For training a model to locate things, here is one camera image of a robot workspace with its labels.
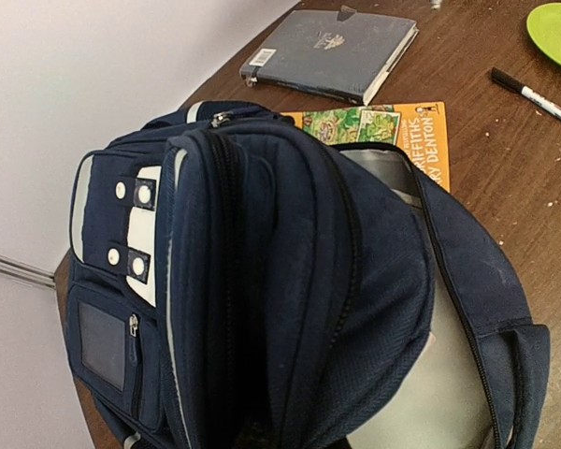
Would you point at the dark blue hardcover notebook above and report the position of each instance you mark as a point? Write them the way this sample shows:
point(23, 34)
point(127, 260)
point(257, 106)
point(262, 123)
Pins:
point(345, 54)

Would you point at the navy blue backpack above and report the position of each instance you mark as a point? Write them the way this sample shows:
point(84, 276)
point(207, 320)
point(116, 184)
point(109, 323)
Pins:
point(229, 270)

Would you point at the black marker pen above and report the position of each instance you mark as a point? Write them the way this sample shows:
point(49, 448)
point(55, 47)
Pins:
point(510, 83)

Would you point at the orange treehouse paperback book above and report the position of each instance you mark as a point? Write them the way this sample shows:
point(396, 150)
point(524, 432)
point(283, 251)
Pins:
point(419, 130)

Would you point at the left aluminium corner post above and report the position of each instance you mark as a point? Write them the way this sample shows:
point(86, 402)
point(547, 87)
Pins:
point(27, 274)

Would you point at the green plate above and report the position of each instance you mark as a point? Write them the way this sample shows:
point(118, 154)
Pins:
point(543, 24)

